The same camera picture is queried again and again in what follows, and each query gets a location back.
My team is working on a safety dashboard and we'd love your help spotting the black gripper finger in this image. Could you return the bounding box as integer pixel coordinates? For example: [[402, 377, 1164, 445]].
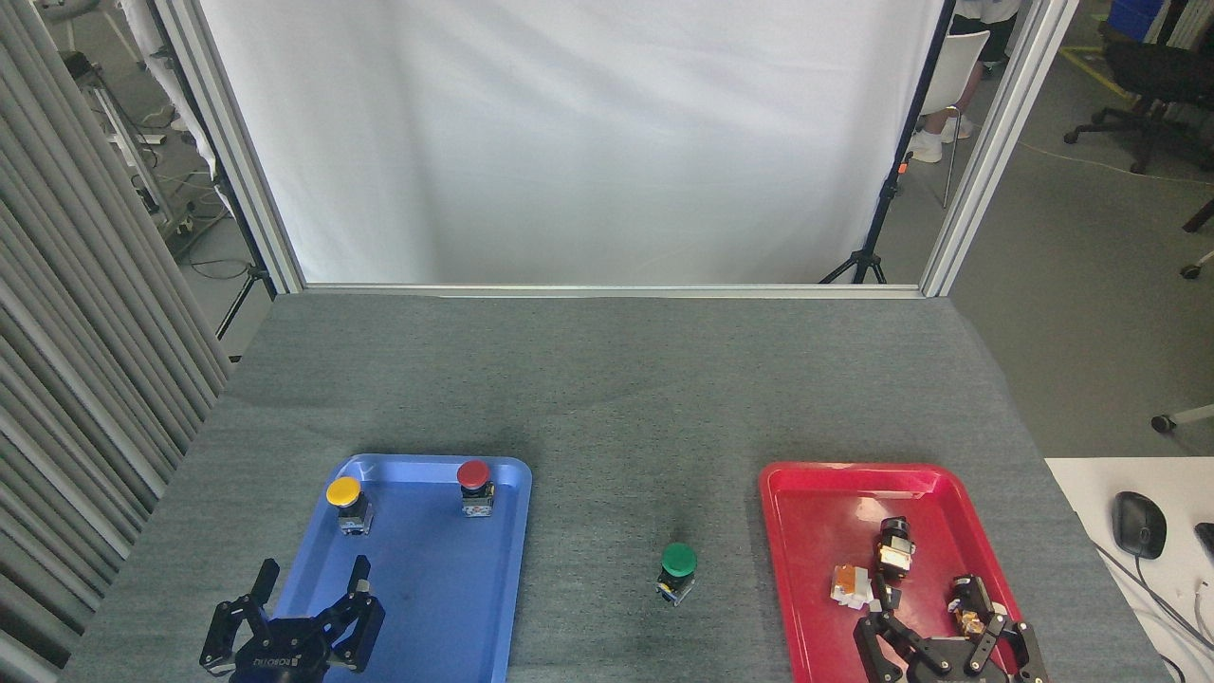
[[853, 577, 936, 683], [319, 555, 387, 675], [198, 558, 282, 677], [964, 574, 1050, 683]]

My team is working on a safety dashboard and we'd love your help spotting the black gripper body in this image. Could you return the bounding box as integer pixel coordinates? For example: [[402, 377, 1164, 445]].
[[228, 617, 333, 683], [907, 636, 1012, 683]]

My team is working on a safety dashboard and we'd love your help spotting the green push button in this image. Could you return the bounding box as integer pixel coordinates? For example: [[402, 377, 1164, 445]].
[[656, 543, 700, 608]]

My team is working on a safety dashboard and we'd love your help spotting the yellow push button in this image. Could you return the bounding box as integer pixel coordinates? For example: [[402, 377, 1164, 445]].
[[325, 475, 375, 537]]

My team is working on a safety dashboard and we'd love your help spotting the red push button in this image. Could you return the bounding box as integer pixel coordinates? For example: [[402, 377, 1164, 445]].
[[456, 459, 497, 519]]

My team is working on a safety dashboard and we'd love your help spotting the blue plastic tray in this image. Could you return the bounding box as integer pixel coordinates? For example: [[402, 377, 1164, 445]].
[[248, 453, 534, 683]]

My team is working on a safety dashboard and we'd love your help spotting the red plastic tray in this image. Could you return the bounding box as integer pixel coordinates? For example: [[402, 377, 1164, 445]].
[[759, 461, 1052, 683]]

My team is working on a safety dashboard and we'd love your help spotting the black computer mouse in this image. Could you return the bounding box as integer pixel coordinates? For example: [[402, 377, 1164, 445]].
[[1112, 490, 1168, 562]]

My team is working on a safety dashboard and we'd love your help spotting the white desk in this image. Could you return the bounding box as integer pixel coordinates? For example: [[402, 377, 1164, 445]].
[[1043, 456, 1214, 683]]

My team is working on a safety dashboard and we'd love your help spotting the white caster leg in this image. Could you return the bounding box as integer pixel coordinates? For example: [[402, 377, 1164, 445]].
[[1150, 402, 1214, 436]]

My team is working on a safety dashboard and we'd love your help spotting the grey ribbed curtain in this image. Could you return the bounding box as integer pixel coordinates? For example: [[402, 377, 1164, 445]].
[[0, 0, 232, 683]]

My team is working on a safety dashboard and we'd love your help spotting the silver aluminium crossbar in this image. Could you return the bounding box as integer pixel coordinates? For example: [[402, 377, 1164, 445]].
[[303, 283, 927, 301]]

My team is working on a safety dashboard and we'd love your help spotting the metal equipment cart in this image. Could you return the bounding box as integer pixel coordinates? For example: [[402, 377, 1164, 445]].
[[55, 47, 198, 240]]

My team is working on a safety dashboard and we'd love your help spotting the white backdrop cloth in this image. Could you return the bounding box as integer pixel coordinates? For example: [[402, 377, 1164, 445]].
[[199, 0, 949, 286]]

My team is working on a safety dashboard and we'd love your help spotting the white chair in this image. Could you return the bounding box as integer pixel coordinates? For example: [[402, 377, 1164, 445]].
[[914, 29, 993, 210]]

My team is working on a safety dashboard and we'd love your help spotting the black office chair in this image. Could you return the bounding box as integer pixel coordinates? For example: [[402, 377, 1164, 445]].
[[1063, 21, 1214, 175]]

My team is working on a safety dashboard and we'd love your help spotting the person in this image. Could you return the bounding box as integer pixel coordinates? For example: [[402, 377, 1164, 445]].
[[908, 0, 1024, 164]]

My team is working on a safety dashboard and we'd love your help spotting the blue bin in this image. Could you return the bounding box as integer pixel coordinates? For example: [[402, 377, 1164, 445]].
[[1106, 0, 1168, 45]]

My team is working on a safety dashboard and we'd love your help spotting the black and orange switch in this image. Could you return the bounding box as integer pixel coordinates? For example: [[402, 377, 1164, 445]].
[[947, 575, 993, 638]]

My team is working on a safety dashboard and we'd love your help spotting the white and orange switch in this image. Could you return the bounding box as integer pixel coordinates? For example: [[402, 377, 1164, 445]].
[[830, 563, 883, 612]]

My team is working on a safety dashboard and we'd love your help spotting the black and white switch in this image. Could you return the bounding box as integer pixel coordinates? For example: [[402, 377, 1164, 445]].
[[873, 516, 919, 582]]

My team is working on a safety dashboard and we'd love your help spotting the grey mouse cable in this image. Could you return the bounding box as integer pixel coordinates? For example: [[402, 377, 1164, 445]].
[[1089, 539, 1214, 657]]

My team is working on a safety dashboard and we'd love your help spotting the silver aluminium post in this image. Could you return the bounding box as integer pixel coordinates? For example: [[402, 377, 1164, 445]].
[[919, 0, 1082, 299], [155, 0, 307, 294]]

